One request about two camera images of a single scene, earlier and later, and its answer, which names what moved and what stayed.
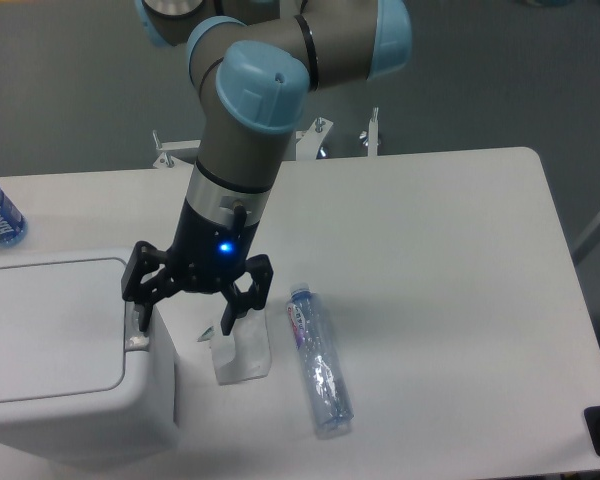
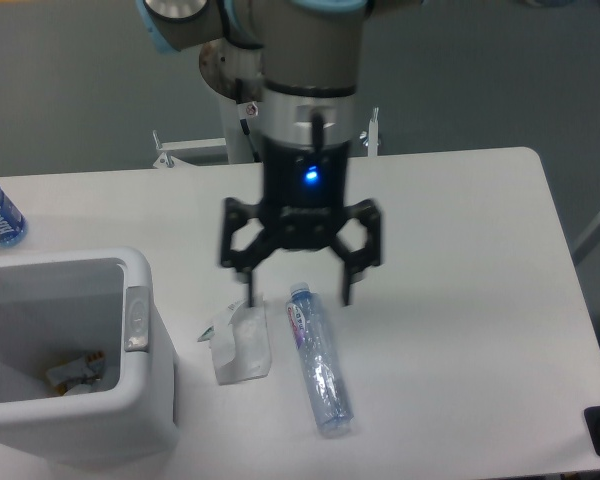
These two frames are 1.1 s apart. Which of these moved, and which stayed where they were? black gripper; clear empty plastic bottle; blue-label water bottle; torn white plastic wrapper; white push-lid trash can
Moved: black gripper; white push-lid trash can
Stayed: torn white plastic wrapper; clear empty plastic bottle; blue-label water bottle
